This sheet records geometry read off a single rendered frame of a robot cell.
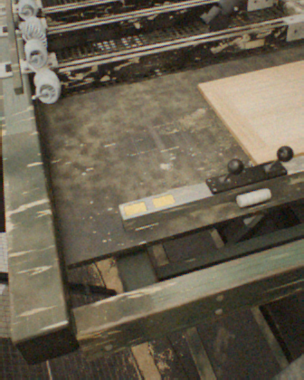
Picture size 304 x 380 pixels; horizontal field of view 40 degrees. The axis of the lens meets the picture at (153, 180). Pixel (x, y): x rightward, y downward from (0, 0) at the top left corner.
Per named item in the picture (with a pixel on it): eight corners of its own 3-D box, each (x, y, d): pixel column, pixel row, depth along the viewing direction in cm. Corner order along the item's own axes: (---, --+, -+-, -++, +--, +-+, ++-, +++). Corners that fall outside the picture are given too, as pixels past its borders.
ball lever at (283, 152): (277, 175, 103) (299, 156, 90) (262, 179, 102) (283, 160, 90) (271, 162, 104) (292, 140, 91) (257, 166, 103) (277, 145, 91)
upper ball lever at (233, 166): (232, 187, 101) (249, 169, 88) (218, 192, 101) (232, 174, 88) (227, 174, 102) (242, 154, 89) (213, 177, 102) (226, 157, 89)
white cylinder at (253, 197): (241, 210, 100) (270, 202, 101) (242, 202, 98) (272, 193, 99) (235, 202, 102) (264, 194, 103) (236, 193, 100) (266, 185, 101)
